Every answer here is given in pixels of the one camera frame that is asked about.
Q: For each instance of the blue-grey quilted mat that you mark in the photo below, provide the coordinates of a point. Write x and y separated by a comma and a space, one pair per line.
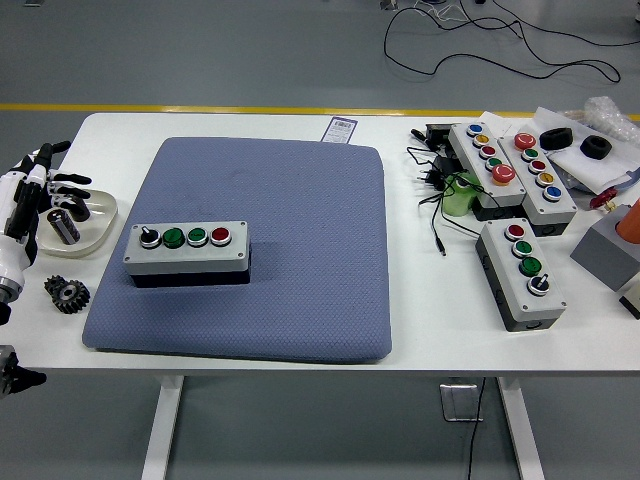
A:
310, 250

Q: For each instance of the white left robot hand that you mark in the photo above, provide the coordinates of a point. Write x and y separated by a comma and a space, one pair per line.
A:
10, 255

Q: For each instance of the green tape roll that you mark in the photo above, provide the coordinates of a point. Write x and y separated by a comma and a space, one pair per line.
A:
457, 202

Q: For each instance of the grey five-button control box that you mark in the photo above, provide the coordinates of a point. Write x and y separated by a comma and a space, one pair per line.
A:
470, 150
560, 205

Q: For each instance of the white table leg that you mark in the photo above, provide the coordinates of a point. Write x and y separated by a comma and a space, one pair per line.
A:
522, 430
160, 430

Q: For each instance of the black power adapter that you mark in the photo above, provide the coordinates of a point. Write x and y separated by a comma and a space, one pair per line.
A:
447, 165

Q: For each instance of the grey four-button control box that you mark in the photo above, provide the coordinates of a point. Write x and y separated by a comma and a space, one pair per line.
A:
520, 272
185, 260

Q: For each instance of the white shallow dish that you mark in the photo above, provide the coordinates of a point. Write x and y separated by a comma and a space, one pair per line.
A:
97, 225

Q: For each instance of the white foam sheet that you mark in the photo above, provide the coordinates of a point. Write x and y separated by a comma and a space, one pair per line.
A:
590, 167

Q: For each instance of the yellow floor tape line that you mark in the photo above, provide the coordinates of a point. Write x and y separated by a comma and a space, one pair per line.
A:
200, 108

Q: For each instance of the red metal knob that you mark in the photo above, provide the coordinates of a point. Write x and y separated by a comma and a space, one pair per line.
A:
602, 199

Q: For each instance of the grey block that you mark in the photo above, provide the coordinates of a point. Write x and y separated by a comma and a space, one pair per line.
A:
600, 255

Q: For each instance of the orange cylinder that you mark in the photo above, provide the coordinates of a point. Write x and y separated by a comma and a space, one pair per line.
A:
631, 225

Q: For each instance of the black metal gear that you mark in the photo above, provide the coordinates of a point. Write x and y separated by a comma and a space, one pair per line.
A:
67, 295

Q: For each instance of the clear bubble wrap bag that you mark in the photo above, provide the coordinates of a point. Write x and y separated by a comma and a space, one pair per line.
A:
607, 112

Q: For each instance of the metal bracket under table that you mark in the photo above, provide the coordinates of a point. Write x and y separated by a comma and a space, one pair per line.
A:
452, 400

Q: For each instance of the small black device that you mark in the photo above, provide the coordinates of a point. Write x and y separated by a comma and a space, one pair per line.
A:
439, 132

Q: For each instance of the purple white label card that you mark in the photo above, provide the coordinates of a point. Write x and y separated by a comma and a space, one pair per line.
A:
341, 131

